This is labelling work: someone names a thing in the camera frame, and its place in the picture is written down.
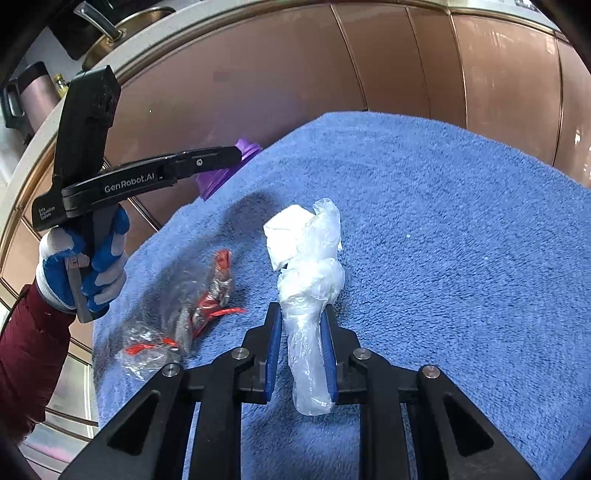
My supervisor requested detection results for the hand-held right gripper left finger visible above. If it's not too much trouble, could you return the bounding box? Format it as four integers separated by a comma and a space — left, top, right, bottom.
59, 302, 283, 480

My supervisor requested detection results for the brown kitchen cabinet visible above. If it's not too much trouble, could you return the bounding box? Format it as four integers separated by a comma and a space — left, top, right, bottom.
0, 0, 591, 462

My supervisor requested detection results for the blue fleece blanket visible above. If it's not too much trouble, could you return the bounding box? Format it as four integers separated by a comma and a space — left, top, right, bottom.
92, 111, 591, 480

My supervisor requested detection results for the metal sink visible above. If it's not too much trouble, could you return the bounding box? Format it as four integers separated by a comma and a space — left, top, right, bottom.
81, 7, 176, 70

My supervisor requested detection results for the person's left hand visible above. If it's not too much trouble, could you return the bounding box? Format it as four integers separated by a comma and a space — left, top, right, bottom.
36, 205, 130, 315

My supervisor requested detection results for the red tear strip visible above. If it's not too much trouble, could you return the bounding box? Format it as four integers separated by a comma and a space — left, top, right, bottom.
191, 307, 247, 335

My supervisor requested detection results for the metal faucet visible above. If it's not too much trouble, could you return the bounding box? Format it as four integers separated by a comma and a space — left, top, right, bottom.
74, 1, 126, 40

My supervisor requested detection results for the clear wrapper with orange bits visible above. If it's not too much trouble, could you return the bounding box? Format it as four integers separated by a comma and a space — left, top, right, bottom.
121, 320, 185, 370

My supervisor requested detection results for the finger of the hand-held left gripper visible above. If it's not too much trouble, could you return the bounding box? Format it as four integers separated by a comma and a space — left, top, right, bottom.
173, 146, 242, 179

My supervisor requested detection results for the pink jug with black handle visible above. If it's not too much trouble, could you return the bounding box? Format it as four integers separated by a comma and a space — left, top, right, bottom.
2, 62, 61, 139

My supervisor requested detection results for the purple plastic bag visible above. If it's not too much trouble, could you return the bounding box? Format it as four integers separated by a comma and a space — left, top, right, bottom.
194, 138, 263, 200

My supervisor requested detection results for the person's left forearm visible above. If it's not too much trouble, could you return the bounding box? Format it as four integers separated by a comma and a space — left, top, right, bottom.
0, 281, 77, 446

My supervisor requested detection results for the clear plastic bag with tissue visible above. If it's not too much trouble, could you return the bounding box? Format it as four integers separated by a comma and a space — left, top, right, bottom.
263, 198, 346, 416

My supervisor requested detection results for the clear wrapper with red print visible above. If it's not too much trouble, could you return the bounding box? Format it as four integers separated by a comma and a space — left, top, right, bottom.
168, 249, 247, 356

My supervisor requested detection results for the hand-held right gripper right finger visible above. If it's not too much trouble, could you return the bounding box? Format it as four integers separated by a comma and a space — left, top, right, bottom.
321, 305, 541, 480

